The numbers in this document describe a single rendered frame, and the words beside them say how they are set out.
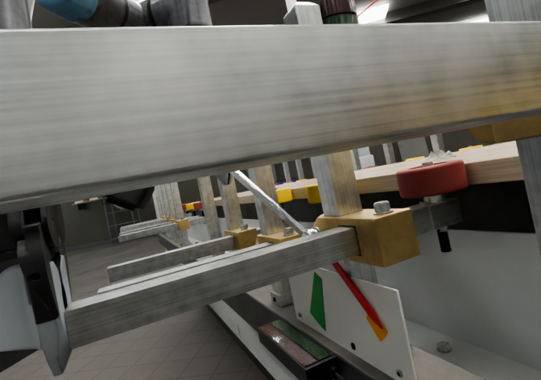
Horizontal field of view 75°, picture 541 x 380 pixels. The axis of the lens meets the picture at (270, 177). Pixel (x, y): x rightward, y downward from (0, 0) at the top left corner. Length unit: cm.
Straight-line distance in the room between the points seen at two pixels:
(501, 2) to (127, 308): 34
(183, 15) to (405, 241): 48
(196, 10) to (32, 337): 50
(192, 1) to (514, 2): 49
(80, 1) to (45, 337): 43
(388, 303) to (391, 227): 8
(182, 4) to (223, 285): 46
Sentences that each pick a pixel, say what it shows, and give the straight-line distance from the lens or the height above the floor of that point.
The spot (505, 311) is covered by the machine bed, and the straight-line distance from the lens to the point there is 61.
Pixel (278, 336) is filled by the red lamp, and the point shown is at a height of 70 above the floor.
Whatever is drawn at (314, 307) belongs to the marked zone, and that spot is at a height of 74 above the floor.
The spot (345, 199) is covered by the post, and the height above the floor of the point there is 89.
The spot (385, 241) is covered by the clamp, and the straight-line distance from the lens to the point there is 37.
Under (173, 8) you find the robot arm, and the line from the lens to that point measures 65.
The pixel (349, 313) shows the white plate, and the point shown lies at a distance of 46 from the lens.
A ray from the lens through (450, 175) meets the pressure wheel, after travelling 46.
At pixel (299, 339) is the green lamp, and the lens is 55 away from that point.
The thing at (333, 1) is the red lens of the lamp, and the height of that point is 113.
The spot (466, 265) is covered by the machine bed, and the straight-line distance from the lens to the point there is 61.
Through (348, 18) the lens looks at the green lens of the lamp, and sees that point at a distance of 49.
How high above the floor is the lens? 92
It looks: 1 degrees up
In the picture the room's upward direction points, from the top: 12 degrees counter-clockwise
